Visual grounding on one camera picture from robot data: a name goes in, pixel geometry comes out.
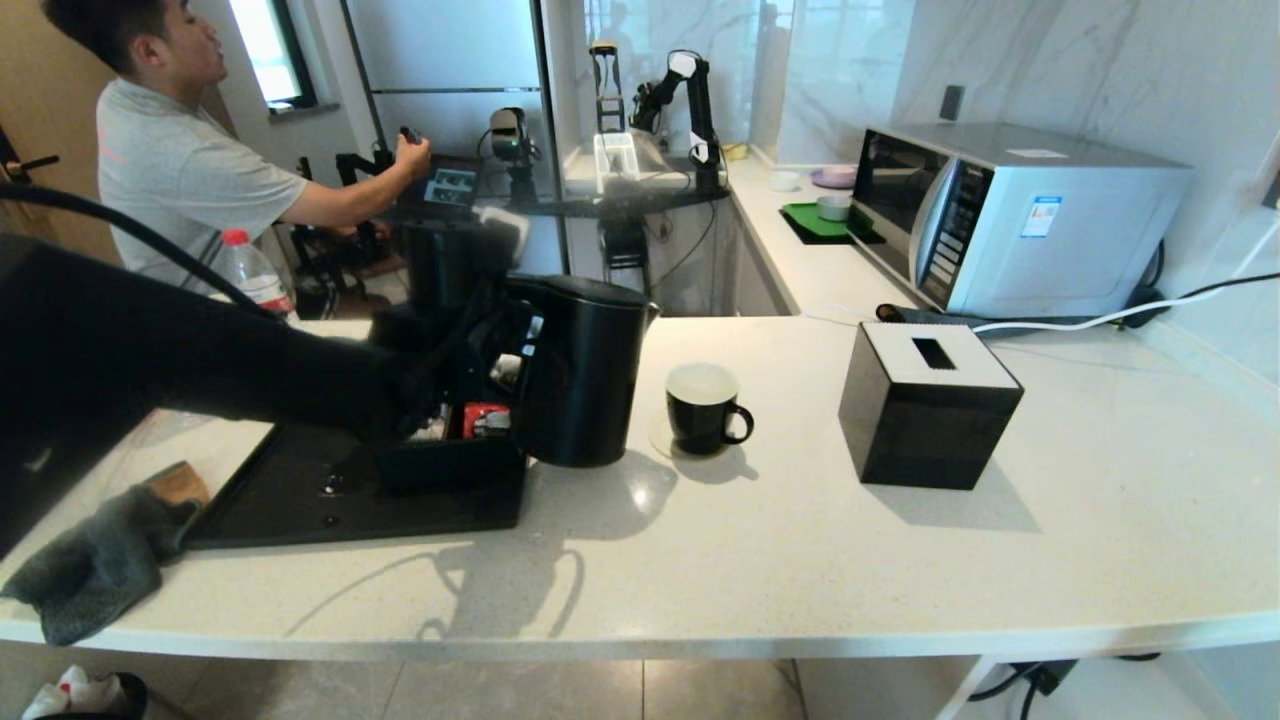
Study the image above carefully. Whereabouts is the black serving tray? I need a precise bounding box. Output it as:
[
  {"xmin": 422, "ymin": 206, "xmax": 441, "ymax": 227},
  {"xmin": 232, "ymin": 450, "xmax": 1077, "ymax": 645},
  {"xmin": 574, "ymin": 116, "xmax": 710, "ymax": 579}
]
[{"xmin": 185, "ymin": 420, "xmax": 531, "ymax": 549}]

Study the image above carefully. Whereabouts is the white power cable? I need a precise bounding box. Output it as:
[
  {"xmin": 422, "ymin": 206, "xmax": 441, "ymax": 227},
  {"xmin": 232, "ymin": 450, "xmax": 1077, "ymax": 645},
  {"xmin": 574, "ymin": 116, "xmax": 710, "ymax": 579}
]
[{"xmin": 970, "ymin": 215, "xmax": 1280, "ymax": 337}]

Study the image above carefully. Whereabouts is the black mug white inside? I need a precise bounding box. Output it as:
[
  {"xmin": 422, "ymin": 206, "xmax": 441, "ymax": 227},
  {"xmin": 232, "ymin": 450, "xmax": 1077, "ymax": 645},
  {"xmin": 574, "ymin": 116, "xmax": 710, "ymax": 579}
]
[{"xmin": 666, "ymin": 362, "xmax": 756, "ymax": 457}]

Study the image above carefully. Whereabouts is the black jointed control arm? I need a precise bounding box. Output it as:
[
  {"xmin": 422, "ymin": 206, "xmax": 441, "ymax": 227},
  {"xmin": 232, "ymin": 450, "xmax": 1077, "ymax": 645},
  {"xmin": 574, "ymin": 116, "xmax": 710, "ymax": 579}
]
[{"xmin": 290, "ymin": 150, "xmax": 396, "ymax": 301}]

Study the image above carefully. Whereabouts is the black tissue box white top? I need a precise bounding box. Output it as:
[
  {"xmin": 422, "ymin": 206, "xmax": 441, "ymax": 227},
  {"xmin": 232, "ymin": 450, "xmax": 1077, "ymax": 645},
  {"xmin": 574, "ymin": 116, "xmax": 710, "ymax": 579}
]
[{"xmin": 838, "ymin": 322, "xmax": 1025, "ymax": 492}]

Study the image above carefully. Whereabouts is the black jointed arm white joint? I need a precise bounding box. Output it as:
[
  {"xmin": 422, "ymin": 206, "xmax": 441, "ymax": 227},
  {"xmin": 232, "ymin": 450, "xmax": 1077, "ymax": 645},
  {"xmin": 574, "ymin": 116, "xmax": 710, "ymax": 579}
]
[{"xmin": 630, "ymin": 50, "xmax": 726, "ymax": 196}]

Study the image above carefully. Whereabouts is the clear red-capped water bottle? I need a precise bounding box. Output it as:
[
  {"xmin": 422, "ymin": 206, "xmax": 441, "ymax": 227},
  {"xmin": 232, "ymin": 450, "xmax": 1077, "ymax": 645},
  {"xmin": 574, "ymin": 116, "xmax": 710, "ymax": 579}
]
[{"xmin": 215, "ymin": 228, "xmax": 299, "ymax": 323}]

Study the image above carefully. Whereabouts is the black waste bin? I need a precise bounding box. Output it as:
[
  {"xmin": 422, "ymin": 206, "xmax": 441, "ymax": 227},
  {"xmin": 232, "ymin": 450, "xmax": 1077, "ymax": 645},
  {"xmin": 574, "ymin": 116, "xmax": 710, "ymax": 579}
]
[{"xmin": 20, "ymin": 665, "xmax": 151, "ymax": 720}]

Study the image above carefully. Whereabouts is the black platform stand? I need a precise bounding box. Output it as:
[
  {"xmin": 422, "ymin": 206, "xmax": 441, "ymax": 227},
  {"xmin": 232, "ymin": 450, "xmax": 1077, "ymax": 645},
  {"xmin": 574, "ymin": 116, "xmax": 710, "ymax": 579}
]
[{"xmin": 505, "ymin": 183, "xmax": 733, "ymax": 319}]

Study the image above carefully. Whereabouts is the black appliance cable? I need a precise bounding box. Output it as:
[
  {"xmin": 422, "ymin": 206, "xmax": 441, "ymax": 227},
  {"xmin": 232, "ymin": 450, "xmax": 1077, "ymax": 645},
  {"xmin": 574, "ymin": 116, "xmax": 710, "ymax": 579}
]
[{"xmin": 1120, "ymin": 240, "xmax": 1280, "ymax": 331}]

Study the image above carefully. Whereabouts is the black camera on stand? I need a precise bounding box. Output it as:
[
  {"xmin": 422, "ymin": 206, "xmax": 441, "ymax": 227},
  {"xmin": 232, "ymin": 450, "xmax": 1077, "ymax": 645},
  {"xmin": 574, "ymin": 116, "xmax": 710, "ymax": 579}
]
[{"xmin": 488, "ymin": 107, "xmax": 543, "ymax": 211}]

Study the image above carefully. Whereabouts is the small wooden block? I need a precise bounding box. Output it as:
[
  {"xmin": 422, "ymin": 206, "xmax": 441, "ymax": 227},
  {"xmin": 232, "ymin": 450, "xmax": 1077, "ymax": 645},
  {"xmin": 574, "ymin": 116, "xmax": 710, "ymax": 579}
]
[{"xmin": 143, "ymin": 460, "xmax": 213, "ymax": 511}]

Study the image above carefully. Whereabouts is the grey cloth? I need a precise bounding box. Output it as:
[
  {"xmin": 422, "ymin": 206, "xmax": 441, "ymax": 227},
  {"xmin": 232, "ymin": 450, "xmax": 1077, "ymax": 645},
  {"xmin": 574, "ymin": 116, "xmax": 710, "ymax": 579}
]
[{"xmin": 0, "ymin": 485, "xmax": 201, "ymax": 647}]

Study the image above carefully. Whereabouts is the black framed window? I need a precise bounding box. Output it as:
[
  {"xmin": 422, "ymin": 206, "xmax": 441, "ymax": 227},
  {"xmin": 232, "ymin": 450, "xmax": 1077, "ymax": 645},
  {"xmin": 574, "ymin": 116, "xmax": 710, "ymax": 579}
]
[{"xmin": 228, "ymin": 0, "xmax": 321, "ymax": 113}]

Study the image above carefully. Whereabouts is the white plastic basket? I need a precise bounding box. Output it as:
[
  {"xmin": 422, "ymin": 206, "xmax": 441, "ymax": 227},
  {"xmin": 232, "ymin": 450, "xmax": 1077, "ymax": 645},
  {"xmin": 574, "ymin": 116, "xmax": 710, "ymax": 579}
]
[{"xmin": 594, "ymin": 133, "xmax": 641, "ymax": 197}]

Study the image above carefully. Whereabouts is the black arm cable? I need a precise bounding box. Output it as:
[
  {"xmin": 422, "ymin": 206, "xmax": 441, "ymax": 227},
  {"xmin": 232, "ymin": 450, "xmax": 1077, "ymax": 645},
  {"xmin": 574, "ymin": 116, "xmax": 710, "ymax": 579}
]
[{"xmin": 0, "ymin": 183, "xmax": 286, "ymax": 323}]

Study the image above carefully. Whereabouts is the silver microwave oven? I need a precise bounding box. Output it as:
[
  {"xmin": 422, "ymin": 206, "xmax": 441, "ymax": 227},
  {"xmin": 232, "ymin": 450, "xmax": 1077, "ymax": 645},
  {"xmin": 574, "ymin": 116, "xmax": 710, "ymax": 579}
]
[{"xmin": 850, "ymin": 123, "xmax": 1193, "ymax": 321}]

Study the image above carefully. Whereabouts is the silver refrigerator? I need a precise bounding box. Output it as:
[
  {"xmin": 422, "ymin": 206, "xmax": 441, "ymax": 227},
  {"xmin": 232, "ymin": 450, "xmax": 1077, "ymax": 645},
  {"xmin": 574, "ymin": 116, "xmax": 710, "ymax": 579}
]
[{"xmin": 340, "ymin": 0, "xmax": 576, "ymax": 319}]

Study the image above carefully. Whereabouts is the red drink packet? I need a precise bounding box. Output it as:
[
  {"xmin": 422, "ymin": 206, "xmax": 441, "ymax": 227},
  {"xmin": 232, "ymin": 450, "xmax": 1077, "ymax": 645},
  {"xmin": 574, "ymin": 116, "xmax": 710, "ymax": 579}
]
[{"xmin": 462, "ymin": 402, "xmax": 513, "ymax": 439}]

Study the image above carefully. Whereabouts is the round translucent coaster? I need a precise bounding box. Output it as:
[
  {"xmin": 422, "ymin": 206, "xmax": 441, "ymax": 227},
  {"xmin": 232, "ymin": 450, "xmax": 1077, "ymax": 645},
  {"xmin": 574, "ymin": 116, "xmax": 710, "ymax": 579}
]
[{"xmin": 649, "ymin": 410, "xmax": 746, "ymax": 463}]

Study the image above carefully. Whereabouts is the black organizer box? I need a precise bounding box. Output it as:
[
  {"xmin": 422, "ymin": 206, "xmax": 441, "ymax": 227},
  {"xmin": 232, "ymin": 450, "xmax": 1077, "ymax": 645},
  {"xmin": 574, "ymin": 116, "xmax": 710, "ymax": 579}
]
[{"xmin": 375, "ymin": 400, "xmax": 529, "ymax": 496}]

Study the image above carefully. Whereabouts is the black door handle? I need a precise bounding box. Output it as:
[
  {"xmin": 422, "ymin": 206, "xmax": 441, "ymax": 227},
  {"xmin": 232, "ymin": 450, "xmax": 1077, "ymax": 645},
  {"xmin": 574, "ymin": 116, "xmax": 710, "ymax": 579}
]
[{"xmin": 0, "ymin": 125, "xmax": 63, "ymax": 187}]

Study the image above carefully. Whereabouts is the black power supply cable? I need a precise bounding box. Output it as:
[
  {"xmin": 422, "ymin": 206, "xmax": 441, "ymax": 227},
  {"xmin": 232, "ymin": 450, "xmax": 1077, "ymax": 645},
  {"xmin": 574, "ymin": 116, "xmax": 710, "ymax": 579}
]
[{"xmin": 965, "ymin": 652, "xmax": 1166, "ymax": 720}]

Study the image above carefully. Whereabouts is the green tray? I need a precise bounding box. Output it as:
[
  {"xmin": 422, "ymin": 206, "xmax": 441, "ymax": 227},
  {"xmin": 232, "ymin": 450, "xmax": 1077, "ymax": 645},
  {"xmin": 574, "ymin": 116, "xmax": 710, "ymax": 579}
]
[{"xmin": 779, "ymin": 203, "xmax": 887, "ymax": 248}]

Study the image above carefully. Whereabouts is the black laptop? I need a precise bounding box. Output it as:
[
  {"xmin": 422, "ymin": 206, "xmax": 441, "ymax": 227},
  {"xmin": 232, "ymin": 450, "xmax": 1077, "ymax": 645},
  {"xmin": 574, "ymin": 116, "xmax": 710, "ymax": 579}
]
[{"xmin": 400, "ymin": 152, "xmax": 488, "ymax": 216}]

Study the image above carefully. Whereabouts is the man in grey shirt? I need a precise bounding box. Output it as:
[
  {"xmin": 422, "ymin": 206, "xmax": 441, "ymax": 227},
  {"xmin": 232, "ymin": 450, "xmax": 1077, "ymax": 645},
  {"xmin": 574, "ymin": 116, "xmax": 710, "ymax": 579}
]
[{"xmin": 40, "ymin": 0, "xmax": 433, "ymax": 296}]

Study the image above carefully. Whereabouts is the black electric kettle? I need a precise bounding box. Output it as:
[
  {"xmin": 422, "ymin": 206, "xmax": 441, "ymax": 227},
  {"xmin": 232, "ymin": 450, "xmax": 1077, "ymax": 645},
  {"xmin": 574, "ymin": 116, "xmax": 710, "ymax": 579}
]
[{"xmin": 505, "ymin": 275, "xmax": 661, "ymax": 469}]

